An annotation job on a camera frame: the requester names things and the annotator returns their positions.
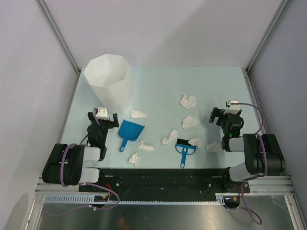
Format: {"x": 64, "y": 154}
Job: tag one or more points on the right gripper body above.
{"x": 222, "y": 120}

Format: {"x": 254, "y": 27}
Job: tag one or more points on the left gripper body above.
{"x": 104, "y": 125}

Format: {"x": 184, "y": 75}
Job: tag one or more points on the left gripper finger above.
{"x": 115, "y": 117}
{"x": 91, "y": 116}

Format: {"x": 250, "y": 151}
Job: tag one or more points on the blue dustpan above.
{"x": 129, "y": 131}

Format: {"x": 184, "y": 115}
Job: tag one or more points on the blue hand brush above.
{"x": 183, "y": 147}

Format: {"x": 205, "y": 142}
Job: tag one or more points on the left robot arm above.
{"x": 65, "y": 165}

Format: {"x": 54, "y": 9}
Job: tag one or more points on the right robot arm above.
{"x": 262, "y": 153}

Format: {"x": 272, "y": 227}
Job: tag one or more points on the paper scrap near right arm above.
{"x": 213, "y": 147}

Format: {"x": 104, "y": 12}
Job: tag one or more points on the paper scrap near bin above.
{"x": 134, "y": 114}

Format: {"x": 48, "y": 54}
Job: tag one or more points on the paper scrap far right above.
{"x": 188, "y": 102}

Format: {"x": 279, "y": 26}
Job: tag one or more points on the paper scrap centre right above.
{"x": 189, "y": 121}

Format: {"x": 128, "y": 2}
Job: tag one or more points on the paper scrap by brush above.
{"x": 197, "y": 142}

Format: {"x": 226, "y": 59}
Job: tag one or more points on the paper scrap front centre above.
{"x": 141, "y": 145}

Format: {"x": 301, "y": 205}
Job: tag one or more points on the white faceted bin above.
{"x": 109, "y": 77}

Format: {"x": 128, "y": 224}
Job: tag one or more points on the paper scrap front left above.
{"x": 134, "y": 159}

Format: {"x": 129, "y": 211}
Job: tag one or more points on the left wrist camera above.
{"x": 102, "y": 113}

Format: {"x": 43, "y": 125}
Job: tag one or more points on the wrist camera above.
{"x": 233, "y": 107}
{"x": 102, "y": 113}

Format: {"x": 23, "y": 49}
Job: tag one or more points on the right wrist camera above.
{"x": 233, "y": 107}

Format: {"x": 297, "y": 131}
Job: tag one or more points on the right aluminium side rail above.
{"x": 254, "y": 102}

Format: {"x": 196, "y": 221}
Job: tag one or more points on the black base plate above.
{"x": 168, "y": 185}

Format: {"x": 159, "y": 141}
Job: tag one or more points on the right aluminium frame post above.
{"x": 274, "y": 23}

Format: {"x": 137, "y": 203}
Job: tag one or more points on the aluminium frame post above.
{"x": 57, "y": 34}
{"x": 274, "y": 23}

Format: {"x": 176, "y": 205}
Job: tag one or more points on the left aluminium frame post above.
{"x": 57, "y": 34}

